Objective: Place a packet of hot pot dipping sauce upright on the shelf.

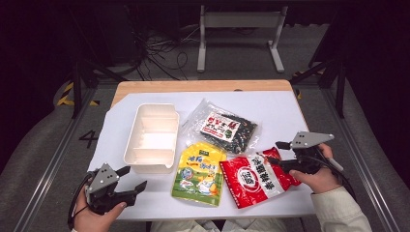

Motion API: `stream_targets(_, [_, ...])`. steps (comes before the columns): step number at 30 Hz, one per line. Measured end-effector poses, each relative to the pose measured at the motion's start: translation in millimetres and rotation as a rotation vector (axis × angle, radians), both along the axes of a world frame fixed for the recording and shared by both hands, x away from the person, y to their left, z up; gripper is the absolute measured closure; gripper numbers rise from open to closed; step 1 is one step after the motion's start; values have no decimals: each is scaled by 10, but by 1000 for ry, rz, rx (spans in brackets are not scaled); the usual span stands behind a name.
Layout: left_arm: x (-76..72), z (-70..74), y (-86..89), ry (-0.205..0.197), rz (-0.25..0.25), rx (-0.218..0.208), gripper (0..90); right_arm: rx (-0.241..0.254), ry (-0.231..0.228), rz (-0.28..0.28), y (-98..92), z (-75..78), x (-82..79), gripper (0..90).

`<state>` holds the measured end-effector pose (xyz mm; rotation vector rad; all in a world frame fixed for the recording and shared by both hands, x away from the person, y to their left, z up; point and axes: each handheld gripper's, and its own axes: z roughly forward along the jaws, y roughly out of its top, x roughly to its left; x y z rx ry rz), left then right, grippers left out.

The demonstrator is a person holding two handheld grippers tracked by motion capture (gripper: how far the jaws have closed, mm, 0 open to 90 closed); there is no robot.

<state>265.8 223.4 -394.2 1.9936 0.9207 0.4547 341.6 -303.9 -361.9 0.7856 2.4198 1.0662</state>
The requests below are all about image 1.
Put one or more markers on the person's left leg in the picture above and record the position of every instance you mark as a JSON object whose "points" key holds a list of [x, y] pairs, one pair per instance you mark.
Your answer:
{"points": [[180, 227]]}

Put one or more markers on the person's left hand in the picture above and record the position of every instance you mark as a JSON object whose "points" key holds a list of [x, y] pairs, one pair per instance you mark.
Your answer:
{"points": [[93, 222]]}

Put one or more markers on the person's leg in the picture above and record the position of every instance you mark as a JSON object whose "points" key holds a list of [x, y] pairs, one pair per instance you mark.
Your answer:
{"points": [[180, 227], [254, 226]]}

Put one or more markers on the white metal stand frame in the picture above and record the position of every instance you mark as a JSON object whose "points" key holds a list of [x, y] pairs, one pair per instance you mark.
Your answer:
{"points": [[241, 20]]}

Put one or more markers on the white compartment container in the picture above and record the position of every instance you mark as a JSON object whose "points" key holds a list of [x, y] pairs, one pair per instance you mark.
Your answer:
{"points": [[151, 141]]}

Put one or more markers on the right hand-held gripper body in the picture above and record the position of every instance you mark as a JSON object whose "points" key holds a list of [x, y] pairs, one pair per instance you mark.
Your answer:
{"points": [[309, 140]]}

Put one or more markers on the yellow black floor tape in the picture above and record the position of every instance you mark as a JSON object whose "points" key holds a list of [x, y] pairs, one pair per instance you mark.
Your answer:
{"points": [[66, 93]]}

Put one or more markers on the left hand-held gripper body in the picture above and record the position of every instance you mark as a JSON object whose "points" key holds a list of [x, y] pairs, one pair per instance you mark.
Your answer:
{"points": [[101, 180]]}

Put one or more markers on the clear bag of dark seaweed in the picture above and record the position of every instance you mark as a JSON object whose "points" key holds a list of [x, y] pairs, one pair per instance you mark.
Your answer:
{"points": [[225, 129]]}

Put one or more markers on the red white snack packet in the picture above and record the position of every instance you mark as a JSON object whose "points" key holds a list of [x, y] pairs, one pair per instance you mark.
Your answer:
{"points": [[254, 180]]}

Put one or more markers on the yellow green spout pouch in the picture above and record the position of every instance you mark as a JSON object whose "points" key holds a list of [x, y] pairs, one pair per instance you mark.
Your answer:
{"points": [[198, 174]]}

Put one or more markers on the white table sheet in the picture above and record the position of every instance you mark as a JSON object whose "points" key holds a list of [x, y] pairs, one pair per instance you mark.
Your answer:
{"points": [[274, 109]]}

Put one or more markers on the person's right hand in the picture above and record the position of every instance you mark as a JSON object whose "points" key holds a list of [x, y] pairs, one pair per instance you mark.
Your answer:
{"points": [[319, 183]]}

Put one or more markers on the aluminium floor rail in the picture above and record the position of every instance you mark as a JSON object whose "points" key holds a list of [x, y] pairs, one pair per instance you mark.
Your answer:
{"points": [[359, 164], [54, 161]]}

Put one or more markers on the black metal stand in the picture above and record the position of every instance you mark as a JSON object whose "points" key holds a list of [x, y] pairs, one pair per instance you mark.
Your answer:
{"points": [[76, 93], [340, 93]]}

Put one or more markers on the person's right leg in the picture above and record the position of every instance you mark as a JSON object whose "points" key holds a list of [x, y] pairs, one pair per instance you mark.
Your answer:
{"points": [[254, 226]]}

